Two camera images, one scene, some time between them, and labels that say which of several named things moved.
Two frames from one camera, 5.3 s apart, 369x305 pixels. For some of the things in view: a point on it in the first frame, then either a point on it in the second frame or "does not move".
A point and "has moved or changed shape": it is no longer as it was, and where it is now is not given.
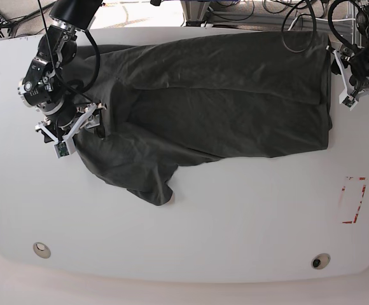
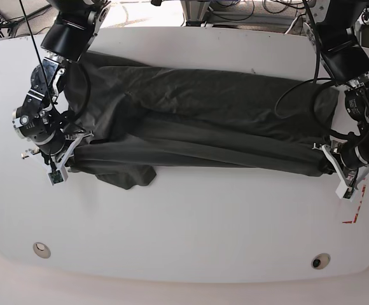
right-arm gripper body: x=364 y=72 -> x=350 y=180
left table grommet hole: x=41 y=250 does not move
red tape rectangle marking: x=363 y=191 does not move
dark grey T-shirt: x=168 y=100 has moved or changed shape
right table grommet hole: x=320 y=261 does not move
